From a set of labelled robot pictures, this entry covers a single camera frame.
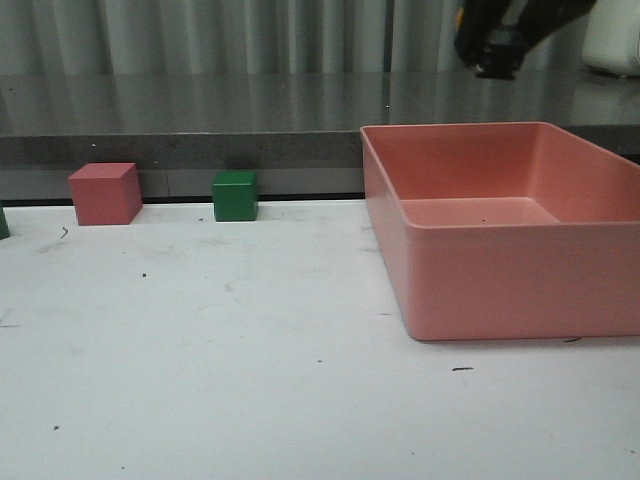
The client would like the green cube left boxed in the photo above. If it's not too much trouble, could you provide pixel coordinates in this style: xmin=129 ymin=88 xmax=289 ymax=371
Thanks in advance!
xmin=0 ymin=204 xmax=10 ymax=240

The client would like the green cube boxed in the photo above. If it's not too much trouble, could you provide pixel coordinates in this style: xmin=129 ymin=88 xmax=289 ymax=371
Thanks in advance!
xmin=212 ymin=170 xmax=258 ymax=222
xmin=0 ymin=204 xmax=10 ymax=240

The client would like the green cube right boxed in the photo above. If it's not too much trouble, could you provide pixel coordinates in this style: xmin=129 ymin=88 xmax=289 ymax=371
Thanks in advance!
xmin=212 ymin=170 xmax=258 ymax=222

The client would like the grey stone counter ledge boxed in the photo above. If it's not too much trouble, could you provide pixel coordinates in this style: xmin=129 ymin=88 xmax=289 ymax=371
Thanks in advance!
xmin=1 ymin=69 xmax=639 ymax=204

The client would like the white appliance on counter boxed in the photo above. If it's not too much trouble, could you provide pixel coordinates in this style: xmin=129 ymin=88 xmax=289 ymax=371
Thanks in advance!
xmin=582 ymin=0 xmax=639 ymax=77

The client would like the pink red cube centre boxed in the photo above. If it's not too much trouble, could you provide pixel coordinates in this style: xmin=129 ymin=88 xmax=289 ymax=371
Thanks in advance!
xmin=67 ymin=162 xmax=142 ymax=226

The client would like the pink plastic tray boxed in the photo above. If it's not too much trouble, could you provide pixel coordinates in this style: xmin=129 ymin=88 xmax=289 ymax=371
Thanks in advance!
xmin=361 ymin=122 xmax=639 ymax=341

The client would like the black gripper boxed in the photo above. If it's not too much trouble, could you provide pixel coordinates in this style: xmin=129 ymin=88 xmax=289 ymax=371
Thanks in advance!
xmin=454 ymin=0 xmax=596 ymax=80

